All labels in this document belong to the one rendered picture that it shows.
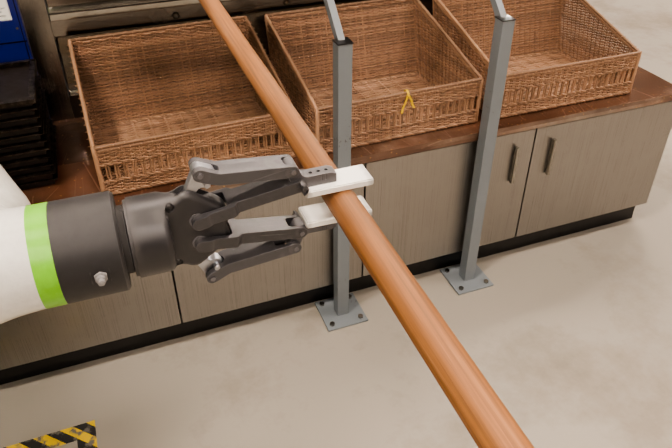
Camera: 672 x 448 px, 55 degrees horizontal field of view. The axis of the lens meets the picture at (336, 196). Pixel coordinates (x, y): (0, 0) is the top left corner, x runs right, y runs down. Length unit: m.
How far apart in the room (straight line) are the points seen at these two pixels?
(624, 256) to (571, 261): 0.21
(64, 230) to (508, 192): 1.87
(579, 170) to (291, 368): 1.21
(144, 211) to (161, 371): 1.55
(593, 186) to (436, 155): 0.72
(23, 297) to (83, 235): 0.07
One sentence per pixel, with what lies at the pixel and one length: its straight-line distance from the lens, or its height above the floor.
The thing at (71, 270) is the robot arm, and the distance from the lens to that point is 0.58.
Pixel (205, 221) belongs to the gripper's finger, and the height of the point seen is 1.21.
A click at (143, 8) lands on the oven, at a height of 0.91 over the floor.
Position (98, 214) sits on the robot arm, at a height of 1.24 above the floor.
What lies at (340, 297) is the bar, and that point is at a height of 0.09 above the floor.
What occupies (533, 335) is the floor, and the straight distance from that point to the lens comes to 2.24.
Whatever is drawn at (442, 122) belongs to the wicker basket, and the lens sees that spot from 2.06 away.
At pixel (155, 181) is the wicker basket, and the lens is 1.84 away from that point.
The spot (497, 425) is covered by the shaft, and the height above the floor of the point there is 1.21.
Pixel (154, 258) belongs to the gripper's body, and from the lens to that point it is 0.59.
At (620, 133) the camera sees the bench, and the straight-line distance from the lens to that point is 2.48.
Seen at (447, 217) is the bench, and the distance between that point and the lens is 2.21.
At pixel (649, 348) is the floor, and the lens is 2.33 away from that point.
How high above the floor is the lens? 1.56
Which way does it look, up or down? 35 degrees down
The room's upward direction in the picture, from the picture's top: straight up
